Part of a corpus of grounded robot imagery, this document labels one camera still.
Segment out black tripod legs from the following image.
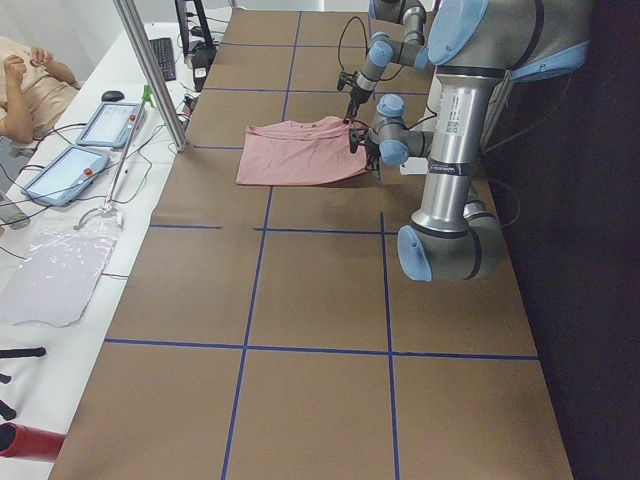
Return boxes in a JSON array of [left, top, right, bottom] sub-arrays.
[[0, 346, 47, 421]]

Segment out folded cloth in plastic bag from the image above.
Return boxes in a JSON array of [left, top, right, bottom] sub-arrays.
[[1, 216, 122, 327]]

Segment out aluminium frame post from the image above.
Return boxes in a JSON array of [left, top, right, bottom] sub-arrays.
[[113, 0, 187, 152]]

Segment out black keyboard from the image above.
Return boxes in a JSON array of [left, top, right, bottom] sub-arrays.
[[150, 37, 176, 82]]

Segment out far teach pendant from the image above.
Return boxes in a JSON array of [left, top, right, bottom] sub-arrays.
[[76, 101, 144, 149]]

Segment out metal reacher grabber tool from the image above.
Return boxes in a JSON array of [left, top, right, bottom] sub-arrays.
[[73, 85, 153, 231]]

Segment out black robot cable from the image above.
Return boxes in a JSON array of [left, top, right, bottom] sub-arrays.
[[336, 15, 371, 76]]

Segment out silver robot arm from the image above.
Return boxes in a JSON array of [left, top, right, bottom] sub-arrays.
[[337, 1, 429, 124], [352, 1, 593, 282]]

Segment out seated person beige shirt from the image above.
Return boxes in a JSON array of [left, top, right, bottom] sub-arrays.
[[1, 37, 80, 145]]

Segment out pink Snoopy t-shirt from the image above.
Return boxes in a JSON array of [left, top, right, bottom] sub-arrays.
[[236, 116, 366, 186]]

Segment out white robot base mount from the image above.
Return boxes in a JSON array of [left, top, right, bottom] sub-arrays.
[[399, 157, 428, 176]]

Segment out black computer mouse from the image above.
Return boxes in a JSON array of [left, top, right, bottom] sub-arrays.
[[101, 90, 125, 102]]

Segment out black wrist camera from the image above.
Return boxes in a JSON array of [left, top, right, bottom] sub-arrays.
[[348, 126, 369, 154], [336, 71, 358, 92]]

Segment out red cylinder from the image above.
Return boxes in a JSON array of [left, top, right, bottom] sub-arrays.
[[1, 422, 65, 462]]

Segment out teach pendant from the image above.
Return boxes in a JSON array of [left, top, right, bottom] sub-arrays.
[[22, 145, 110, 207], [76, 101, 144, 149]]

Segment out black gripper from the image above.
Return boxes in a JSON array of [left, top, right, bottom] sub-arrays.
[[343, 88, 365, 124], [364, 140, 381, 169]]

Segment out near teach pendant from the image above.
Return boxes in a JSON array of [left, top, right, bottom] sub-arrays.
[[22, 145, 110, 207]]

